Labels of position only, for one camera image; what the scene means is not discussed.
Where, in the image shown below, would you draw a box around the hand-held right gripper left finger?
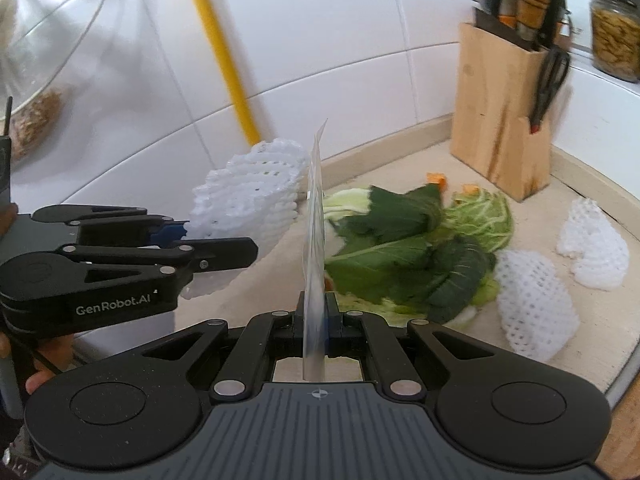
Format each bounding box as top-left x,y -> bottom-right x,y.
142,291 -> 307,403

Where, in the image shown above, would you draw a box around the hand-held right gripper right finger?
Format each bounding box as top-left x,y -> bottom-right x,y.
324,292 -> 498,403

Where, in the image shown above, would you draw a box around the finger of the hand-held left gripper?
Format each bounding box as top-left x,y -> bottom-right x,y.
57,237 -> 260,294
31,204 -> 189,249

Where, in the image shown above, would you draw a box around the white foam fruit net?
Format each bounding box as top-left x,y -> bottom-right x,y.
181,137 -> 312,302
556,197 -> 632,292
492,250 -> 582,364

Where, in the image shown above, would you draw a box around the clear plastic wrapper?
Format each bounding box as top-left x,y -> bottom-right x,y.
301,119 -> 329,382

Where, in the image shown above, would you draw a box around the person's left hand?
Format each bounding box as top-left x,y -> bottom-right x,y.
0,202 -> 77,396

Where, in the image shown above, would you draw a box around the dark green bok choy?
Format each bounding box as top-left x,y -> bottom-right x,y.
325,234 -> 497,326

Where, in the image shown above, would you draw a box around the clear bag of dried food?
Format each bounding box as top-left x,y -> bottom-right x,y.
0,0 -> 109,162

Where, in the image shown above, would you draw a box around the light green cabbage leaf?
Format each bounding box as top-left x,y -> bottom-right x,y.
442,191 -> 516,254

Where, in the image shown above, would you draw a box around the yellow pipe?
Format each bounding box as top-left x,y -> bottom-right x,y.
180,0 -> 262,149

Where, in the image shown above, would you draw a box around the wooden knife block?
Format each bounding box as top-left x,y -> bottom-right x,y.
450,22 -> 572,204

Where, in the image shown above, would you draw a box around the glass jar yellow contents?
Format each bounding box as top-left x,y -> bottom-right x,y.
590,0 -> 640,84

